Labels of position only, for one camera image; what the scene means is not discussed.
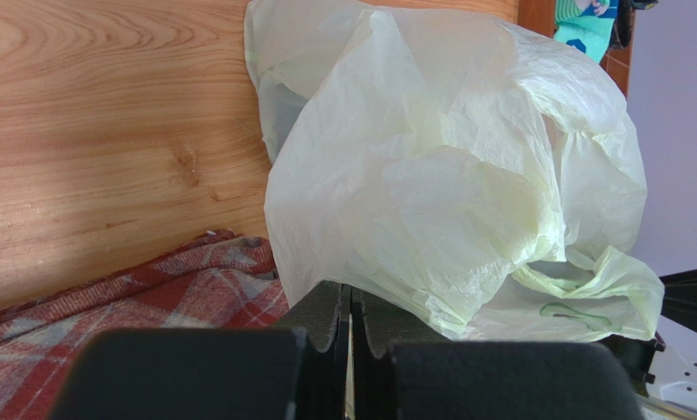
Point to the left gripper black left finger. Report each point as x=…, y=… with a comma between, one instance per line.
x=294, y=369

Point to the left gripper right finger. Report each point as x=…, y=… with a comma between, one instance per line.
x=406, y=370

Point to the white plastic bag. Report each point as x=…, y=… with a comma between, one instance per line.
x=481, y=176

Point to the red plaid cloth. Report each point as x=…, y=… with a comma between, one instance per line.
x=218, y=280

